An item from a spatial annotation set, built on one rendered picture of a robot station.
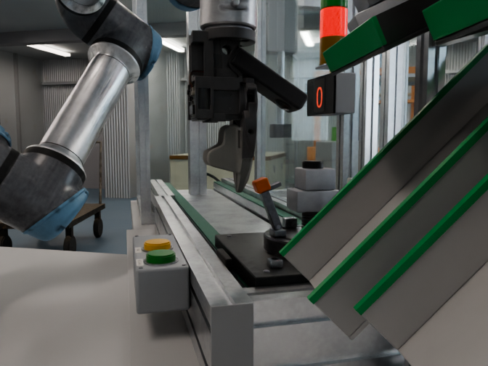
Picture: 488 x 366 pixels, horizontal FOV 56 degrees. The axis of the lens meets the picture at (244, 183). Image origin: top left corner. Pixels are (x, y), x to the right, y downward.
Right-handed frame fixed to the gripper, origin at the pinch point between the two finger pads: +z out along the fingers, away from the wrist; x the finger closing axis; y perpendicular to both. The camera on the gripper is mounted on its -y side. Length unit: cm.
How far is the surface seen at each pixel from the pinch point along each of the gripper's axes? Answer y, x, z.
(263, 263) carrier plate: -0.8, 6.4, 9.6
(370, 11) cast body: -1.9, 29.7, -15.5
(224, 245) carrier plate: 1.8, -4.6, 9.7
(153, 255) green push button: 12.4, -0.1, 9.5
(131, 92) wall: 1, -811, -87
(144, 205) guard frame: 10, -82, 14
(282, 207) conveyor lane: -22, -47, 11
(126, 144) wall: 11, -801, 8
